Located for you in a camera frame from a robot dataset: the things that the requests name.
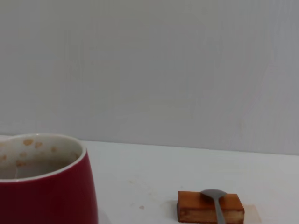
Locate metal spoon with blue handle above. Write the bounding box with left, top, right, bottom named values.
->
left=200, top=188, right=227, bottom=224

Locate red ceramic coffee cup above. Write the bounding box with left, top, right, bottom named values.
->
left=0, top=133, right=99, bottom=224

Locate dark orange wooden block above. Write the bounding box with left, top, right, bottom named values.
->
left=177, top=190, right=246, bottom=224

